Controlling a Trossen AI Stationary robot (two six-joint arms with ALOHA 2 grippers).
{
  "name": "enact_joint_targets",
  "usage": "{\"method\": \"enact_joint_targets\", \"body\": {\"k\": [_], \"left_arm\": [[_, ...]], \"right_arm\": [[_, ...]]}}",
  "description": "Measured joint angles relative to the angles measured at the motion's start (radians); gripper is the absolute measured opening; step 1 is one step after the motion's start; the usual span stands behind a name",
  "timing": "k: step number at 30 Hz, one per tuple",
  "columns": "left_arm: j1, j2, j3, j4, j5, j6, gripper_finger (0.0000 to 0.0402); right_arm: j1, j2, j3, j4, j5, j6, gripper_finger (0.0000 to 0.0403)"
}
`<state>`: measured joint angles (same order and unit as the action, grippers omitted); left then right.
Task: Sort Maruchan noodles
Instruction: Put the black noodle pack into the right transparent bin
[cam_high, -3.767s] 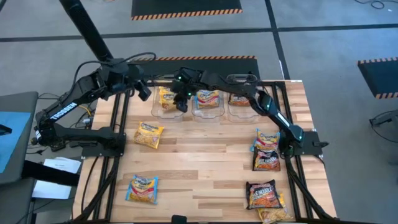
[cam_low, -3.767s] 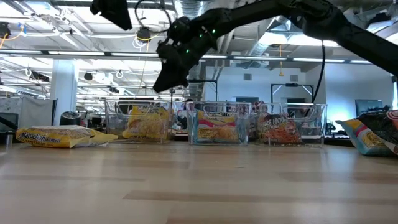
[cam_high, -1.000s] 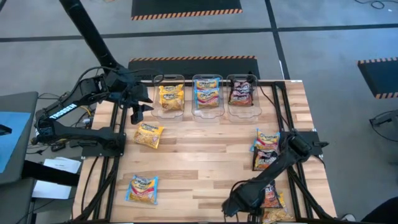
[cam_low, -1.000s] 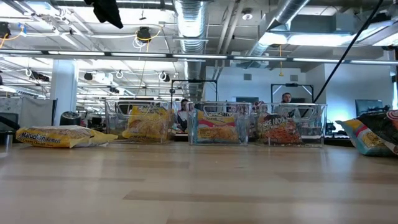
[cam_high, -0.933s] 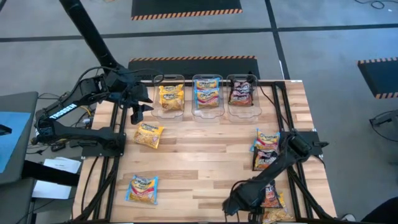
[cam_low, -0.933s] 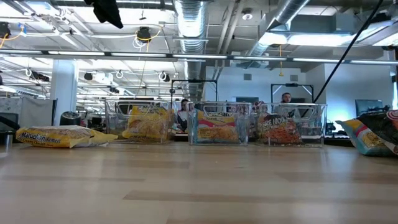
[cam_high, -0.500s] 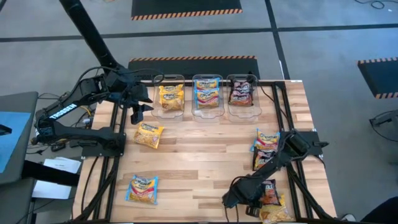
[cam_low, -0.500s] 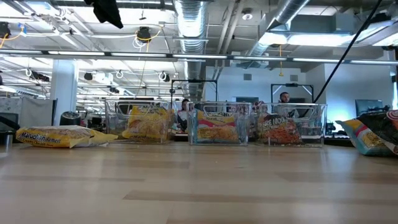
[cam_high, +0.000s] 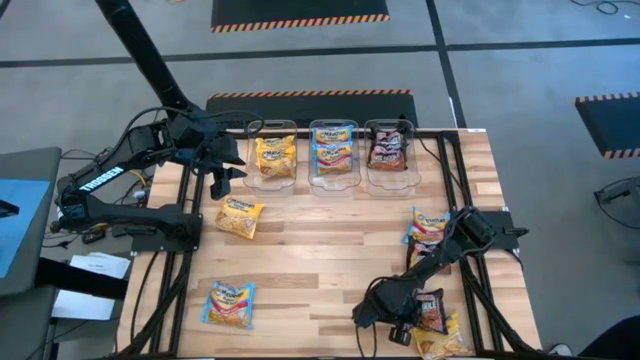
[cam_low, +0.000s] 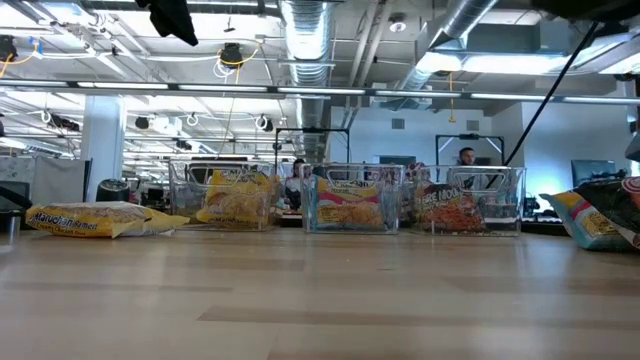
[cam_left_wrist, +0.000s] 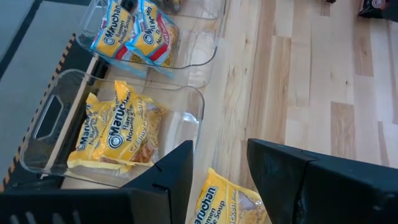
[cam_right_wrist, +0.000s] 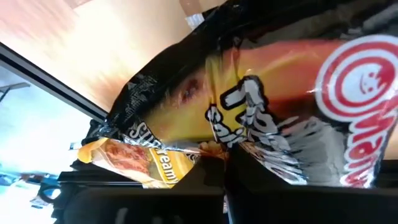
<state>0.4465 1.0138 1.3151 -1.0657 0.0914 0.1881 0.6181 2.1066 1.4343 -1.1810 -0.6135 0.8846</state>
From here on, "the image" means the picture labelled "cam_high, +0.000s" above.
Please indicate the black hazard-striped floor mat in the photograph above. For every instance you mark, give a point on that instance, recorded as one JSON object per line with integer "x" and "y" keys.
{"x": 612, "y": 125}
{"x": 300, "y": 10}
{"x": 310, "y": 107}

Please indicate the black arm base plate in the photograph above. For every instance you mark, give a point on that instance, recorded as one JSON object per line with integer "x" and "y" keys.
{"x": 505, "y": 235}
{"x": 150, "y": 245}

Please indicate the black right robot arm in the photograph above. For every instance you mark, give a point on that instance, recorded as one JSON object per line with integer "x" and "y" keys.
{"x": 440, "y": 260}

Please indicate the black aluminium table frame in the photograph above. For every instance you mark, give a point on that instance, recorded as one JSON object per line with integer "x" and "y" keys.
{"x": 450, "y": 136}

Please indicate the yellow Maruchan ramen pack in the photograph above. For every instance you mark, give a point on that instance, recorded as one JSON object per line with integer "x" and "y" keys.
{"x": 275, "y": 165}
{"x": 240, "y": 217}
{"x": 275, "y": 142}
{"x": 442, "y": 346}

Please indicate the person's leg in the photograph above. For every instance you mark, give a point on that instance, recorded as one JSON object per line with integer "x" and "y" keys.
{"x": 615, "y": 342}

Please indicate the clear plastic bin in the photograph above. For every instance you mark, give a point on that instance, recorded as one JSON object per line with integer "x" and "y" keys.
{"x": 334, "y": 185}
{"x": 270, "y": 186}
{"x": 392, "y": 182}

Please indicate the grey side table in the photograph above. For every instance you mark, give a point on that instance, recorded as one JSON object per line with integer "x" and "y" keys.
{"x": 30, "y": 165}

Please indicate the white paper sheet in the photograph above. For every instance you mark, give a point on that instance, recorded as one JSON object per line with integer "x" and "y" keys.
{"x": 107, "y": 267}
{"x": 82, "y": 306}

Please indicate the person's shoe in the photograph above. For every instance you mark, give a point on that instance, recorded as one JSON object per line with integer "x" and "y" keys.
{"x": 561, "y": 350}

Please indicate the blue sheet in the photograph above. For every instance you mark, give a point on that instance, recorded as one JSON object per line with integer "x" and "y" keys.
{"x": 20, "y": 235}

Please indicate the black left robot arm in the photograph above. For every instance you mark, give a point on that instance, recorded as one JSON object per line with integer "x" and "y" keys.
{"x": 100, "y": 182}

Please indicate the black camera stand pole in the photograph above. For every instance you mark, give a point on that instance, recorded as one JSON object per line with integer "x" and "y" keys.
{"x": 145, "y": 55}

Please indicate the black bar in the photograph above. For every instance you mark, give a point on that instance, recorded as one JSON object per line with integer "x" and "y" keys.
{"x": 80, "y": 280}

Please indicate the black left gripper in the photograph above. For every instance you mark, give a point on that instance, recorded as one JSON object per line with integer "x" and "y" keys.
{"x": 220, "y": 150}

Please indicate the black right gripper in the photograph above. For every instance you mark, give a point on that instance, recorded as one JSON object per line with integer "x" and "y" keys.
{"x": 385, "y": 305}

